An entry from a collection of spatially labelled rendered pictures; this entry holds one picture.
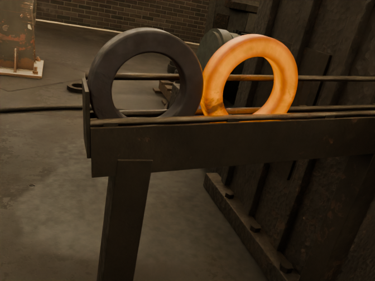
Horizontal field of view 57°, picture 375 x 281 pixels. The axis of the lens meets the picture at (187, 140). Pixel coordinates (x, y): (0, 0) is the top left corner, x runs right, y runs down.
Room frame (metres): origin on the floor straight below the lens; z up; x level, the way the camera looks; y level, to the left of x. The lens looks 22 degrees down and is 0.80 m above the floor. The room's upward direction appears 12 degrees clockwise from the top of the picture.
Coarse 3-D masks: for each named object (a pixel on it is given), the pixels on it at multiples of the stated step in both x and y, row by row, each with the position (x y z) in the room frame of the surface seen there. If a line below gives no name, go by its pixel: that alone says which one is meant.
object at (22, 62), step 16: (0, 0) 2.62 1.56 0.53; (16, 0) 2.66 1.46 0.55; (32, 0) 2.69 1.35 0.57; (0, 16) 2.62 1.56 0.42; (16, 16) 2.66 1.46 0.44; (32, 16) 2.68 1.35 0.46; (0, 32) 2.62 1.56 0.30; (16, 32) 2.66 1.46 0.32; (32, 32) 2.70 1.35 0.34; (0, 48) 2.62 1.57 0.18; (16, 48) 2.66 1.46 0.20; (32, 48) 2.71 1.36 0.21; (0, 64) 2.62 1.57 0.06; (16, 64) 2.65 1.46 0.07; (32, 64) 2.71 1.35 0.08
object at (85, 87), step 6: (84, 78) 0.53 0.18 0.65; (84, 84) 0.50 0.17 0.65; (84, 90) 0.48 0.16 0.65; (84, 96) 0.48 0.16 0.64; (84, 102) 0.49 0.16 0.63; (84, 108) 0.49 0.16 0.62; (84, 114) 0.50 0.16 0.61; (84, 120) 0.50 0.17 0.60; (84, 126) 0.50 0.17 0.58; (84, 132) 0.51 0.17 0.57; (84, 138) 0.51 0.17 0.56; (90, 150) 0.47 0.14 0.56; (90, 156) 0.47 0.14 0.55
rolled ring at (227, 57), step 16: (224, 48) 0.58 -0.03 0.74; (240, 48) 0.58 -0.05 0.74; (256, 48) 0.59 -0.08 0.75; (272, 48) 0.61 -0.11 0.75; (208, 64) 0.58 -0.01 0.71; (224, 64) 0.57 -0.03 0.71; (272, 64) 0.63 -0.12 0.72; (288, 64) 0.62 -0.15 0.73; (208, 80) 0.56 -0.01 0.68; (224, 80) 0.57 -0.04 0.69; (288, 80) 0.63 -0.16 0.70; (208, 96) 0.56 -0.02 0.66; (272, 96) 0.65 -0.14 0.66; (288, 96) 0.63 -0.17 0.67; (208, 112) 0.57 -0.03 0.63; (224, 112) 0.58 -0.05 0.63; (256, 112) 0.64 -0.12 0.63; (272, 112) 0.62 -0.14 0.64
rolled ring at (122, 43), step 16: (128, 32) 0.52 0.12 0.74; (144, 32) 0.52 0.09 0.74; (160, 32) 0.53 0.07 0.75; (112, 48) 0.50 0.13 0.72; (128, 48) 0.51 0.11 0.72; (144, 48) 0.52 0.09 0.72; (160, 48) 0.53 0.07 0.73; (176, 48) 0.54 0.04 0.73; (96, 64) 0.49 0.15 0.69; (112, 64) 0.50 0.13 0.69; (176, 64) 0.55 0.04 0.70; (192, 64) 0.55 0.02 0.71; (96, 80) 0.49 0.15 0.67; (112, 80) 0.50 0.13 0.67; (192, 80) 0.56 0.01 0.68; (96, 96) 0.49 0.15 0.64; (192, 96) 0.56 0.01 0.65; (96, 112) 0.49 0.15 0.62; (112, 112) 0.50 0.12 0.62; (176, 112) 0.55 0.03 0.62; (192, 112) 0.56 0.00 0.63
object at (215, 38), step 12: (204, 36) 2.10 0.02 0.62; (216, 36) 1.96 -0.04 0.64; (228, 36) 1.95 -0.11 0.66; (204, 48) 2.07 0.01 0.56; (216, 48) 1.93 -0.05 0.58; (204, 60) 2.04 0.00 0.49; (240, 72) 1.90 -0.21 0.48; (228, 84) 1.91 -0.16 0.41; (228, 96) 2.11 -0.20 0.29; (216, 168) 1.55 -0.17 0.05
